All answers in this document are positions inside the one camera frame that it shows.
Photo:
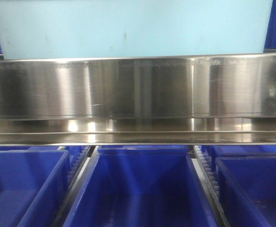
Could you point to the light teal plastic bin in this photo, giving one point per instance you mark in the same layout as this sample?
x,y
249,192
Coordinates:
x,y
43,29

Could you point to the blue bin lower centre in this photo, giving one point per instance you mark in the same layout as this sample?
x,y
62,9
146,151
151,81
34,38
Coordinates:
x,y
141,186

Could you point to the lower white roller track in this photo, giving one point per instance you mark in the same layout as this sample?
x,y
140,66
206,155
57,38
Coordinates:
x,y
210,175

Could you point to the blue bin lower left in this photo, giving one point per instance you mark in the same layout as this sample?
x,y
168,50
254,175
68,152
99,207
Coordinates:
x,y
33,185

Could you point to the blue bin lower right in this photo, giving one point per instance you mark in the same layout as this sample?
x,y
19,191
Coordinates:
x,y
247,181

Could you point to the stainless steel shelf front rail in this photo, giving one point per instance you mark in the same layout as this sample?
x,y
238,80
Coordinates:
x,y
213,99

